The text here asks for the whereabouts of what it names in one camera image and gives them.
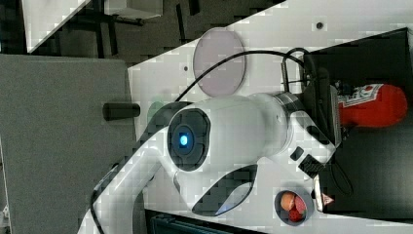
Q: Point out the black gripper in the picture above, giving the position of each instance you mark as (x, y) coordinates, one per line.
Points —
(320, 99)

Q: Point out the red ketchup bottle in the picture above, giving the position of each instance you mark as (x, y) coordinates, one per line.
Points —
(373, 106)

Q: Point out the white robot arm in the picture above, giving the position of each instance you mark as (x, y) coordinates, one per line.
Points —
(208, 149)

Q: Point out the orange toy fruit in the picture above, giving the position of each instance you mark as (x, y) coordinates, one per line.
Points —
(287, 201)

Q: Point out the pink toy fruit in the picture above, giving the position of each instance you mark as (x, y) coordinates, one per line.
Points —
(300, 205)

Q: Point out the red toy strawberry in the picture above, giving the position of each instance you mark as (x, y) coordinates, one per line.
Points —
(294, 216)

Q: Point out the round grey plate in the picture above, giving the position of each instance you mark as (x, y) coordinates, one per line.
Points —
(214, 46)

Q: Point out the blue bowl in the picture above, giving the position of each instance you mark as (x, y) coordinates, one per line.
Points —
(283, 215)

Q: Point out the green perforated basket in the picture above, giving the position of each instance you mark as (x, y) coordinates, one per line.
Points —
(153, 109)

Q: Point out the grey partition panel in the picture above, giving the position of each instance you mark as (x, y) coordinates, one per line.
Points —
(55, 144)

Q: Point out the black cylinder post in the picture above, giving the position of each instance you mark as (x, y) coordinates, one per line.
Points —
(118, 111)

